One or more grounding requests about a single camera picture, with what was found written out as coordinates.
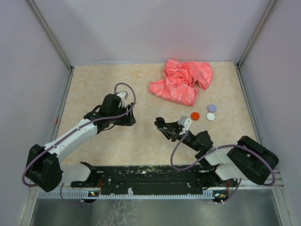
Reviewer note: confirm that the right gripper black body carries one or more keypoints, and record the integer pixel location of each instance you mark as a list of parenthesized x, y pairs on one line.
[(177, 135)]

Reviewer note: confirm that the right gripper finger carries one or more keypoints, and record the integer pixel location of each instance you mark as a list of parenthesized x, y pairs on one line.
[(168, 131), (172, 125)]

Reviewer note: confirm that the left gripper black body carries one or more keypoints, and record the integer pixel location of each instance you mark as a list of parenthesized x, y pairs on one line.
[(125, 120)]

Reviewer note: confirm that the black earbud charging case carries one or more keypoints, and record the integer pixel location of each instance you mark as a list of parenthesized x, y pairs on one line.
[(159, 122)]

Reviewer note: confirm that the orange earbud charging case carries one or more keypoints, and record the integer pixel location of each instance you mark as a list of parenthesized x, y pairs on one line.
[(195, 116)]

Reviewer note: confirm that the white earbud charging case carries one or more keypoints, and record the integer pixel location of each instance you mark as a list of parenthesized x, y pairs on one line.
[(210, 116)]

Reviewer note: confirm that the purple earbud charging case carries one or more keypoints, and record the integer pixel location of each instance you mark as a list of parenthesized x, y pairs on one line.
[(211, 108)]

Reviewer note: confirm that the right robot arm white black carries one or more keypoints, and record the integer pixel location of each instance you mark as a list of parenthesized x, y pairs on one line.
[(246, 159)]

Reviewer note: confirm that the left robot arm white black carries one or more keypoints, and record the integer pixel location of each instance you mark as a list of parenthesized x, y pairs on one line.
[(43, 165)]

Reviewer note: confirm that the crumpled pink printed cloth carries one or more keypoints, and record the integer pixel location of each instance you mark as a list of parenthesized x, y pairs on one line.
[(182, 81)]

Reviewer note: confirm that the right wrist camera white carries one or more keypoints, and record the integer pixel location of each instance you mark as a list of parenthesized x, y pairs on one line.
[(184, 124)]

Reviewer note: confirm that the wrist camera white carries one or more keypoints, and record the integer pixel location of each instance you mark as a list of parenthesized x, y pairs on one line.
[(123, 96), (184, 124)]

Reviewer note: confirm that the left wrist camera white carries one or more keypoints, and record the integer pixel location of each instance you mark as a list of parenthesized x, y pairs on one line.
[(123, 96)]

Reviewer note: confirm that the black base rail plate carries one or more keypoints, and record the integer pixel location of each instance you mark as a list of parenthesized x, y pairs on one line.
[(152, 180)]

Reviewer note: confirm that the right aluminium frame post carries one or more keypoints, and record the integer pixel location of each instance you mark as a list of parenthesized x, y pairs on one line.
[(259, 28)]

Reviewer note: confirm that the aluminium frame post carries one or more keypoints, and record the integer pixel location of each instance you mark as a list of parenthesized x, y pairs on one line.
[(49, 33), (259, 28)]

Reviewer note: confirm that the white slotted cable duct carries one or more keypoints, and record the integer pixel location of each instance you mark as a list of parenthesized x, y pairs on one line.
[(90, 194)]

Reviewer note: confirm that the left aluminium frame post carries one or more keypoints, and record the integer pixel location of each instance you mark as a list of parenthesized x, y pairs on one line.
[(49, 33)]

